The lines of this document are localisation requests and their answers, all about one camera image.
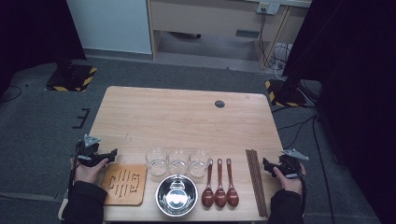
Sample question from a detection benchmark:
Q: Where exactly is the person's right hand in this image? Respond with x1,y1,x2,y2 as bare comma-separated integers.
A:
274,164,306,195

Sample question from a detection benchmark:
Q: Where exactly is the shiny metal bowl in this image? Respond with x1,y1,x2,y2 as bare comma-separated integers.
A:
155,174,199,217

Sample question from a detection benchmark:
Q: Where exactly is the white wall socket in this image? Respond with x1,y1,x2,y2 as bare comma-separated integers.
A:
256,1,281,16

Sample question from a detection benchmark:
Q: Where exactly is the dark grey rectangular plate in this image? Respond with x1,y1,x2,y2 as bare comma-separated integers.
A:
235,29,261,39

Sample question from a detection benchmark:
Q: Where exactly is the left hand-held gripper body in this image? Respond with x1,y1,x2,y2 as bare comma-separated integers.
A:
75,133,106,168

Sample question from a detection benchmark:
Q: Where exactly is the left hand-held gripper cable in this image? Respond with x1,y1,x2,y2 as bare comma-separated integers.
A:
67,141,80,190

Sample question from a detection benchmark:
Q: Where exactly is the black floor cable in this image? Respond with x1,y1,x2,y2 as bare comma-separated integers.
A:
276,114,318,132
283,122,307,151
312,115,335,224
0,84,22,104

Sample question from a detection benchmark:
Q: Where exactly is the white cabinet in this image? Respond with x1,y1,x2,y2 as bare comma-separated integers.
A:
65,0,152,55

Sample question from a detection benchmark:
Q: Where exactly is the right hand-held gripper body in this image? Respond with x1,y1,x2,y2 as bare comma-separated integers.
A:
278,148,310,180

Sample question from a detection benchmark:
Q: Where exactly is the black yellow striped stand base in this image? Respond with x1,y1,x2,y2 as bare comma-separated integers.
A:
264,78,309,108
45,63,98,93

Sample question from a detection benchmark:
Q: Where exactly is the right hand-held gripper cable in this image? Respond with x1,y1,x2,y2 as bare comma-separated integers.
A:
297,174,308,216

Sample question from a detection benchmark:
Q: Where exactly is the dark red wooden spoon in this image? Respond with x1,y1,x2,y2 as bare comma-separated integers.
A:
201,158,215,208
225,158,240,208
214,158,228,209

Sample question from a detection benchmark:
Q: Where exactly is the hand-held gripper cable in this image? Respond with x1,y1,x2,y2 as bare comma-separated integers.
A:
67,141,80,190
297,174,308,216

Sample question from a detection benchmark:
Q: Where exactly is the wooden slotted trivet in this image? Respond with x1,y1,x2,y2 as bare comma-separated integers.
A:
101,163,148,207

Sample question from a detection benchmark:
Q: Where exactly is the white cable bundle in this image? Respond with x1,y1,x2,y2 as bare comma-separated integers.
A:
269,42,294,82

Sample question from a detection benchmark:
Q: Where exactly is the clear glass cup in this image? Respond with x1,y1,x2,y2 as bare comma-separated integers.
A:
145,147,169,176
189,149,212,178
167,148,191,175

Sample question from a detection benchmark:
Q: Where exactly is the black plug cable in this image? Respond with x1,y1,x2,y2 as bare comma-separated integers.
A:
258,8,273,68

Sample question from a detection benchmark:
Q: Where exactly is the person's left hand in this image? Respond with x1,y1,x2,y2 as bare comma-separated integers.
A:
74,158,110,185

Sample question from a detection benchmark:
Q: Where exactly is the black curtain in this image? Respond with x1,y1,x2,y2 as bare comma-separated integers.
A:
0,0,87,97
281,0,396,224

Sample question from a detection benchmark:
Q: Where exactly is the row of brown chopsticks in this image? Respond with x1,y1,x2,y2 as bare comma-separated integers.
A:
245,148,269,218

